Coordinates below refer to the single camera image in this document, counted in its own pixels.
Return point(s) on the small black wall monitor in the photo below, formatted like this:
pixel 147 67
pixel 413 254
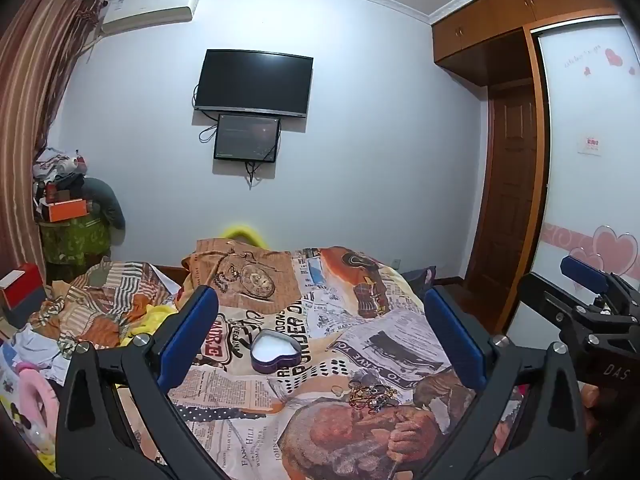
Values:
pixel 246 137

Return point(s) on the pile of jewelry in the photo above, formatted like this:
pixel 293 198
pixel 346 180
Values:
pixel 367 395

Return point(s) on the printed newspaper-pattern blanket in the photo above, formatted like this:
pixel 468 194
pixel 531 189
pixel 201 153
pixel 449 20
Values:
pixel 330 310

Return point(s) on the purple heart-shaped tin box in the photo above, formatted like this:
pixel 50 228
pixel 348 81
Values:
pixel 275 352

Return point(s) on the white air conditioner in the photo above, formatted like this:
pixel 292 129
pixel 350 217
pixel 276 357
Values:
pixel 150 10

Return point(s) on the dark blue pillow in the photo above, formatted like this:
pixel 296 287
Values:
pixel 417 279

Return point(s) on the green patterned cloth cover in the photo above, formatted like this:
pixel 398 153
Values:
pixel 75 242

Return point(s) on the pile of clothes and toys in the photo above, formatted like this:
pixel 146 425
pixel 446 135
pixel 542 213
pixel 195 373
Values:
pixel 55 170

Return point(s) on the person's right hand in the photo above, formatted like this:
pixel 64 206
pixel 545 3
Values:
pixel 591 400

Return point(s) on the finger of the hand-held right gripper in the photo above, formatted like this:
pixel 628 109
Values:
pixel 547 292
pixel 582 271

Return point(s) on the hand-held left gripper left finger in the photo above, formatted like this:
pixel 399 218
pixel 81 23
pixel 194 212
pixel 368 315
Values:
pixel 190 331

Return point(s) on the wooden bed frame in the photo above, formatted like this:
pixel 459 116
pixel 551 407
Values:
pixel 167 271

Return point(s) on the yellow plush cushion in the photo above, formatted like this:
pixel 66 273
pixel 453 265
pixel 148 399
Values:
pixel 243 234

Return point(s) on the brown striped curtain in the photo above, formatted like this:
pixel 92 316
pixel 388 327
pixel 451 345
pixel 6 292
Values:
pixel 35 85

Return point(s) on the yellow cloth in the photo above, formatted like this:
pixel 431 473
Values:
pixel 150 322

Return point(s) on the brown wooden door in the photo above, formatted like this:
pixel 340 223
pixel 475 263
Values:
pixel 510 200

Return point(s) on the wooden overhead cabinet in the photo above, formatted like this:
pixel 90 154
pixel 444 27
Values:
pixel 500 15

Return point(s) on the black wall television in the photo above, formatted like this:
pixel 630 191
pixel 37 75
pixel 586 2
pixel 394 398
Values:
pixel 254 80

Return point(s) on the grey cushion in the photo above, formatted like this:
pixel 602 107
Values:
pixel 107 205

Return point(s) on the red box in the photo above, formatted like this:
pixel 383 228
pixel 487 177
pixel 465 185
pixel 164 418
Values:
pixel 20 285

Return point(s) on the striped orange quilt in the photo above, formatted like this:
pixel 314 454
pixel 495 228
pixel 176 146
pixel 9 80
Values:
pixel 100 295

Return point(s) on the pink plush toy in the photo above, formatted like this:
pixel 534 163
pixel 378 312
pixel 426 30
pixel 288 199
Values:
pixel 37 405

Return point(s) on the white heart-print wardrobe door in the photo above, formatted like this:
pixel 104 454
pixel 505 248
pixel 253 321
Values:
pixel 585 185

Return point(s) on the red and white door sticker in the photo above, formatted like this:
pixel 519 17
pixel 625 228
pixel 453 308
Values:
pixel 590 145

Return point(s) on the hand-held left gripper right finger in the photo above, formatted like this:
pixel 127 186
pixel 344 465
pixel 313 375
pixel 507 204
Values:
pixel 452 331

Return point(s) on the orange box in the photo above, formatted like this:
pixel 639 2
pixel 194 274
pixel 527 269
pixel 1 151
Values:
pixel 65 210

